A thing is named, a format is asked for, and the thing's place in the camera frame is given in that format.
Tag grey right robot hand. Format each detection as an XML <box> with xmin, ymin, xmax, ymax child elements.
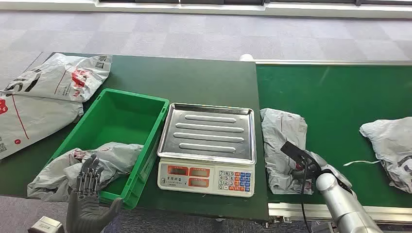
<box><xmin>280</xmin><ymin>141</ymin><xmax>323</xmax><ymax>181</ymax></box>

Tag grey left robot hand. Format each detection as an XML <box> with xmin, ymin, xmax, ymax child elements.
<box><xmin>66</xmin><ymin>153</ymin><xmax>123</xmax><ymax>233</ymax></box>

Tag green plastic basket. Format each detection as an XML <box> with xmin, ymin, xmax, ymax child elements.
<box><xmin>45</xmin><ymin>88</ymin><xmax>170</xmax><ymax>210</ymax></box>

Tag limp grey courier bag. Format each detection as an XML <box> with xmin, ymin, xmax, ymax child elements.
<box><xmin>27</xmin><ymin>142</ymin><xmax>144</xmax><ymax>202</ymax></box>

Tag green conveyor belt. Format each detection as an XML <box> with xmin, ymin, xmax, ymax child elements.
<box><xmin>256</xmin><ymin>64</ymin><xmax>412</xmax><ymax>208</ymax></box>

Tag electronic scale, steel tray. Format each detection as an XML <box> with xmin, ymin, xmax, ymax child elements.
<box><xmin>157</xmin><ymin>102</ymin><xmax>257</xmax><ymax>198</ymax></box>

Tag bulky grey courier bag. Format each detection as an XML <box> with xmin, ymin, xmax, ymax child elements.
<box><xmin>359</xmin><ymin>117</ymin><xmax>412</xmax><ymax>194</ymax></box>

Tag large flat grey courier bag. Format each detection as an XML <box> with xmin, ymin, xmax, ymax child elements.
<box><xmin>0</xmin><ymin>92</ymin><xmax>84</xmax><ymax>160</ymax></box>

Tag grey courier bag, QR codes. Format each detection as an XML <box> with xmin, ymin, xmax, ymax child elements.
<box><xmin>2</xmin><ymin>53</ymin><xmax>113</xmax><ymax>103</ymax></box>

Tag white window ledge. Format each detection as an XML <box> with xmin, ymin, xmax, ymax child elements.
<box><xmin>0</xmin><ymin>0</ymin><xmax>412</xmax><ymax>19</ymax></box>

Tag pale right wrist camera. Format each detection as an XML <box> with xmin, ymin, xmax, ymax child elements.
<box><xmin>304</xmin><ymin>151</ymin><xmax>353</xmax><ymax>195</ymax></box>

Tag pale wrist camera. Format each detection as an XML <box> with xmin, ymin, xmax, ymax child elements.
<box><xmin>28</xmin><ymin>216</ymin><xmax>65</xmax><ymax>233</ymax></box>
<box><xmin>304</xmin><ymin>151</ymin><xmax>353</xmax><ymax>195</ymax></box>

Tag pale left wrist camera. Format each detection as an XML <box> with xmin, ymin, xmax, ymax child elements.
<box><xmin>28</xmin><ymin>216</ymin><xmax>65</xmax><ymax>233</ymax></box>

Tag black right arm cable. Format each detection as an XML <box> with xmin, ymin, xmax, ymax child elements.
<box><xmin>299</xmin><ymin>161</ymin><xmax>312</xmax><ymax>233</ymax></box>

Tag silver conveyor frame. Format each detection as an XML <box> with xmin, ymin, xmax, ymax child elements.
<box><xmin>240</xmin><ymin>53</ymin><xmax>412</xmax><ymax>226</ymax></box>

